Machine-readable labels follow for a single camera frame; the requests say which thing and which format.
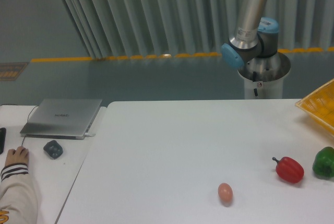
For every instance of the silver closed laptop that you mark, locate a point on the silver closed laptop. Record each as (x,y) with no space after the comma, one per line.
(62,118)

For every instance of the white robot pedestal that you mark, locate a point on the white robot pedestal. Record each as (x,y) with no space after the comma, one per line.
(264,77)

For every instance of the green bell pepper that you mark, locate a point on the green bell pepper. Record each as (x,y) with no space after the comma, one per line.
(323,163)

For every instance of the pleated grey curtain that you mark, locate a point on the pleated grey curtain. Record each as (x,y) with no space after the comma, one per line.
(127,28)

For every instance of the white side table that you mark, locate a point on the white side table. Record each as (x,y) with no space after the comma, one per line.
(52,178)

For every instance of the brown egg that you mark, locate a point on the brown egg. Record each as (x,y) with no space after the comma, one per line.
(225,192)

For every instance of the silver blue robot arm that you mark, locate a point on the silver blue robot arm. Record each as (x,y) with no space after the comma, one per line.
(244,43)

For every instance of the person's hand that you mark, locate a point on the person's hand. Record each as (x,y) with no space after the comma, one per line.
(17,156)

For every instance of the cream sleeved forearm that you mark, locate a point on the cream sleeved forearm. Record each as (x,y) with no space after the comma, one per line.
(19,202)

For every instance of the red bell pepper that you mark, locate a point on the red bell pepper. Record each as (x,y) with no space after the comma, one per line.
(289,170)

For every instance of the yellow plastic basket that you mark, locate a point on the yellow plastic basket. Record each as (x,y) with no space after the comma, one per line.
(319,106)

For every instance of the dark earbuds case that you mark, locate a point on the dark earbuds case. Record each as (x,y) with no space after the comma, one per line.
(53,149)

